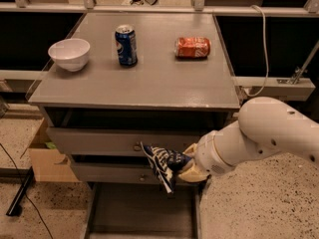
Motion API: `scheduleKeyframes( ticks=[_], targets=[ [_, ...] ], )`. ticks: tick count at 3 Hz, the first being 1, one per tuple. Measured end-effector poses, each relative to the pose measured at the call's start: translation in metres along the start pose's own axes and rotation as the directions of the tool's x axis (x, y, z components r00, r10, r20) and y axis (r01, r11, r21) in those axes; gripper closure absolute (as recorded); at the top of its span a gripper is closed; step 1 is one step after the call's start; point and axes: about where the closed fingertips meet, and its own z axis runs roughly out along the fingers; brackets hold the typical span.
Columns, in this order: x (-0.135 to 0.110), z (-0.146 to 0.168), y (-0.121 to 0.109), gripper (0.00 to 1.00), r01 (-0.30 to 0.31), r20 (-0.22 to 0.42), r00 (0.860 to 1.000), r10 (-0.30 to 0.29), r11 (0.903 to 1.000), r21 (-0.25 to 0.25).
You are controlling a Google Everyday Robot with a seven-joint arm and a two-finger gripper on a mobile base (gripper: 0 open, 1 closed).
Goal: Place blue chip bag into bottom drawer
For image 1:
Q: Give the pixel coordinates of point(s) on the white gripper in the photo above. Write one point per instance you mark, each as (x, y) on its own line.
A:
(208, 155)

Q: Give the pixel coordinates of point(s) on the blue chip bag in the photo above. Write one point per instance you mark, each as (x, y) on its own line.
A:
(166, 164)

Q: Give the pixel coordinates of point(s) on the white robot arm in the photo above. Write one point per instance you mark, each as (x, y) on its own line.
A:
(264, 127)

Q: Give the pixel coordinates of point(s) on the grey drawer cabinet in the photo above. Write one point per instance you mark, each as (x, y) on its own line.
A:
(160, 92)

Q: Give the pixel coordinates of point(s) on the bottom grey drawer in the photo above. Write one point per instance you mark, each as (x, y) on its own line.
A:
(142, 211)

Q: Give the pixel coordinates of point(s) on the grey drawer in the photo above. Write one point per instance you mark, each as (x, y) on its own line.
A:
(113, 169)
(142, 211)
(89, 141)

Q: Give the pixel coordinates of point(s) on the middle grey drawer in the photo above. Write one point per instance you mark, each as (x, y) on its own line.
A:
(113, 169)

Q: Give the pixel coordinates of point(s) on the top grey drawer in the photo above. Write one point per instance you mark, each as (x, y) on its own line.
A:
(89, 141)

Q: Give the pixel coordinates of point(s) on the orange soda can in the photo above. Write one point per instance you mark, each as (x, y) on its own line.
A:
(192, 47)

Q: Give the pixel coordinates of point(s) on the cardboard box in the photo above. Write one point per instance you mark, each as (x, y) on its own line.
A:
(48, 163)

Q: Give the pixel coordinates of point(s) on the blue Pepsi can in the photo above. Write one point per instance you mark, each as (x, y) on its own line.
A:
(125, 36)

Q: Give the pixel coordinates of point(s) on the white ceramic bowl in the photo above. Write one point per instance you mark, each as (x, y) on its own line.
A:
(70, 54)

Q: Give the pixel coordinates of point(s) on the black floor bar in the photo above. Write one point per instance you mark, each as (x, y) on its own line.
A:
(26, 177)

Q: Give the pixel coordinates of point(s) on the metal railing frame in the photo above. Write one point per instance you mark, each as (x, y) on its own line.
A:
(159, 4)

